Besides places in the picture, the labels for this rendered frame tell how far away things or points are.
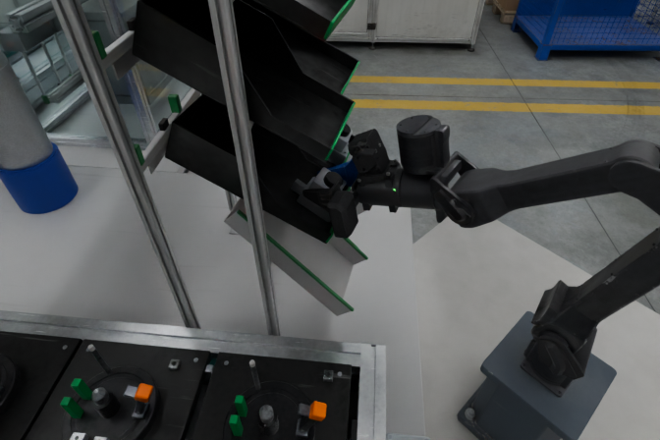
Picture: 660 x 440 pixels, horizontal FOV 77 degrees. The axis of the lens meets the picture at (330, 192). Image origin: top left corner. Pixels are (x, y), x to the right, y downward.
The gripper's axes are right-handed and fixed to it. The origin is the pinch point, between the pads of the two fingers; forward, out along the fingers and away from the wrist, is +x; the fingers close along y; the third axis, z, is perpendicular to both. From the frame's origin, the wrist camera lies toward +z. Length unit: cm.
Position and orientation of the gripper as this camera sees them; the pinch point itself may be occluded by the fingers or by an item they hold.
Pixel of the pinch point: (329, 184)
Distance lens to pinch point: 66.3
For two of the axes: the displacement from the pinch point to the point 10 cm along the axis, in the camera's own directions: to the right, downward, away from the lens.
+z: -2.0, -8.2, -5.3
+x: -9.0, -0.5, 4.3
